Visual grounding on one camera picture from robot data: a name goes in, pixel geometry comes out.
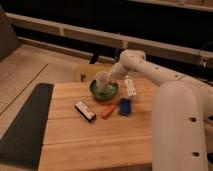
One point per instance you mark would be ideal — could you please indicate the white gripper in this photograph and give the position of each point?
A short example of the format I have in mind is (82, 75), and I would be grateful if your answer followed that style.
(117, 72)

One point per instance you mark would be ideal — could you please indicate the white ceramic cup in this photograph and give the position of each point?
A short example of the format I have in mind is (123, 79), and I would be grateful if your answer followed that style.
(102, 79)

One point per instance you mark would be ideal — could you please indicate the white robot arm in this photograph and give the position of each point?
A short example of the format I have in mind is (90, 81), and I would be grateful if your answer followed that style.
(180, 114)

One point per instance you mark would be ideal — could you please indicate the green ceramic bowl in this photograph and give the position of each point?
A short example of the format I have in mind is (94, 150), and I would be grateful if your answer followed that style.
(107, 93)

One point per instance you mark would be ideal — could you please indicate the blue sponge block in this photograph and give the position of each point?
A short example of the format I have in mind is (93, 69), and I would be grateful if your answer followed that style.
(125, 106)

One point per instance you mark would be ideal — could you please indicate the orange carrot toy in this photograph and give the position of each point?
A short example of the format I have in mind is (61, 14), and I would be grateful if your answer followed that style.
(106, 112)

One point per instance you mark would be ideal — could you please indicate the black white rectangular box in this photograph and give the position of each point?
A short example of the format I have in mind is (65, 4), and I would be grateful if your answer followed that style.
(85, 111)

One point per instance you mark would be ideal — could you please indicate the dark floor mat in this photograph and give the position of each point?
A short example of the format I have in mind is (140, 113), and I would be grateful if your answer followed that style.
(22, 143)

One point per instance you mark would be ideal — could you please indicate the white wall rail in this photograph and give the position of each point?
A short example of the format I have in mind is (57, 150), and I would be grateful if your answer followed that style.
(154, 48)

